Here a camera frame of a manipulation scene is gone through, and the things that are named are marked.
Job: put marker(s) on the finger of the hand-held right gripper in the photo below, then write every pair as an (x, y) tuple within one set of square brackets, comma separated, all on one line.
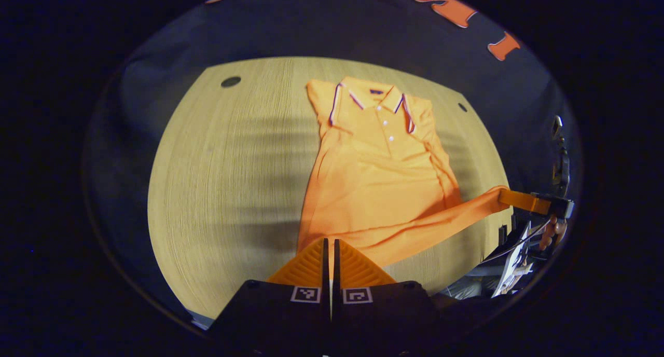
[(524, 200)]

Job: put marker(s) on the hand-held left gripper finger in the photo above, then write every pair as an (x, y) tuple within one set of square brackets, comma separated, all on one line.
[(335, 274), (326, 274)]

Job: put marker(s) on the white papers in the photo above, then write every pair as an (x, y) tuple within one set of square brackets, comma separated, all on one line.
[(513, 263)]

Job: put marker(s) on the black backdrop cloth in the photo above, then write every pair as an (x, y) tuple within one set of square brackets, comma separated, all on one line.
[(311, 30)]

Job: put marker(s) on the orange T-shirt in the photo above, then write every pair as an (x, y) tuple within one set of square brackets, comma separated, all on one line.
[(378, 180)]

